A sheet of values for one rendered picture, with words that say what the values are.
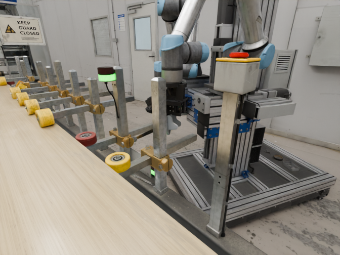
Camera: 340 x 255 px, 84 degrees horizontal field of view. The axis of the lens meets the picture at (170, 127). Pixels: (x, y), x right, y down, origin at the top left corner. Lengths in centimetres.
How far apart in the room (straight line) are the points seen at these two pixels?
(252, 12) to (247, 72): 57
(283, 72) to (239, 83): 116
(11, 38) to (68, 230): 295
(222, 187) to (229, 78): 29
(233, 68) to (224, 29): 97
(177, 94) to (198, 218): 44
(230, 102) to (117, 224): 36
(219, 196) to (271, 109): 72
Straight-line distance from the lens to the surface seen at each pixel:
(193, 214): 74
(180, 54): 67
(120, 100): 83
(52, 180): 64
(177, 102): 67
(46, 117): 102
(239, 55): 44
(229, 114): 46
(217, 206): 61
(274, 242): 169
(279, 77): 156
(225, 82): 43
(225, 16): 139
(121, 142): 87
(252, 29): 99
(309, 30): 312
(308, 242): 181
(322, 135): 328
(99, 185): 56
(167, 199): 78
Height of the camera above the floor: 124
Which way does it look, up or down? 23 degrees down
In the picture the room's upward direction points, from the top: straight up
